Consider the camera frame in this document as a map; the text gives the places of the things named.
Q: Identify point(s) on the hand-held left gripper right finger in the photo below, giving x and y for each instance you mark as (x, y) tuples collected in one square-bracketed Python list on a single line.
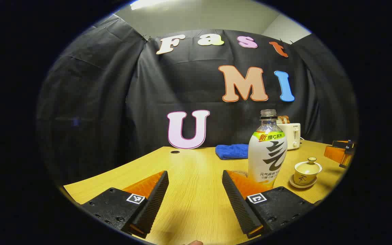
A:
[(237, 204)]

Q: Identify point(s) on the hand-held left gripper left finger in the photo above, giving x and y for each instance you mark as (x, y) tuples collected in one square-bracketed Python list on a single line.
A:
[(155, 200)]

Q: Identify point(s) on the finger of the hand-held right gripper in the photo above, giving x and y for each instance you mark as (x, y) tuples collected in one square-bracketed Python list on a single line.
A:
[(344, 144), (333, 154)]

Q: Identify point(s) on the round cork coaster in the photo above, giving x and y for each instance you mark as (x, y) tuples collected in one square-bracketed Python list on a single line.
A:
[(241, 173)]

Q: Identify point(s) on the white label plastic water bottle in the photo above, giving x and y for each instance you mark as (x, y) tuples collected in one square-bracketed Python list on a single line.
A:
[(267, 153)]

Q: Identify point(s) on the white toaster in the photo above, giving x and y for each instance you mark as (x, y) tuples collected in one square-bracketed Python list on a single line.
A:
[(293, 136)]

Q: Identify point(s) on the yellow ceramic saucer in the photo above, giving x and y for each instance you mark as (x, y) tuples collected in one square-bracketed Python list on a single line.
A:
[(301, 186)]

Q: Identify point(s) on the blue folded towel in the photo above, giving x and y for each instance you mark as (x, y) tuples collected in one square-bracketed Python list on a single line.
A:
[(231, 151)]

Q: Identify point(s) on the black backdrop cloth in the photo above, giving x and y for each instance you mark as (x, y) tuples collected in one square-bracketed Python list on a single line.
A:
[(114, 102)]

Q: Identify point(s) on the ceiling light panel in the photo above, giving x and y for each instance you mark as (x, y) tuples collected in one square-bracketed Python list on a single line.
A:
[(148, 3)]

